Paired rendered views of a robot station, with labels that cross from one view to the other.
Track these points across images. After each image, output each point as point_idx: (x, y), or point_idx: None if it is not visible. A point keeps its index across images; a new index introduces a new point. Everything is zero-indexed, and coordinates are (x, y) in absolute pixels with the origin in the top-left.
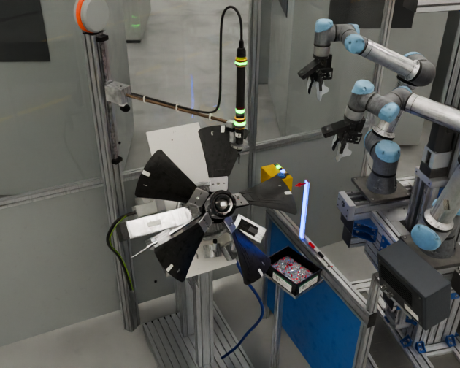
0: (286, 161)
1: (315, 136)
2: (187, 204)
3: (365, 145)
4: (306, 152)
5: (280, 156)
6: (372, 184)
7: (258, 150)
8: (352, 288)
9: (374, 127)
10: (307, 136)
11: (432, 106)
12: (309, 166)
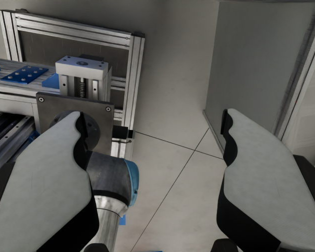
0: (272, 70)
1: (274, 130)
2: None
3: (123, 161)
4: (266, 106)
5: (283, 59)
6: (64, 117)
7: None
8: None
9: (112, 202)
10: (280, 119)
11: None
12: (252, 102)
